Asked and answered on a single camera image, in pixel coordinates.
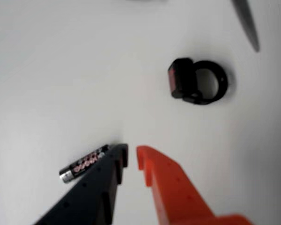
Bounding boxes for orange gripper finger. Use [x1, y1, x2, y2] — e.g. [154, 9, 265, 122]
[135, 145, 254, 225]

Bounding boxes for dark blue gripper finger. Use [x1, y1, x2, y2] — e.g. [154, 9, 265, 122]
[34, 143, 130, 225]

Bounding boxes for black AAA battery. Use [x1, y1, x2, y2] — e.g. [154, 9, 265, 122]
[59, 144, 112, 184]

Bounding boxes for black plastic ring clip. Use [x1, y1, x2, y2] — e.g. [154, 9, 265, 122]
[167, 57, 229, 106]

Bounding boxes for blue handled scissors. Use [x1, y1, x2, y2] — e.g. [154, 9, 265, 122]
[231, 0, 261, 53]

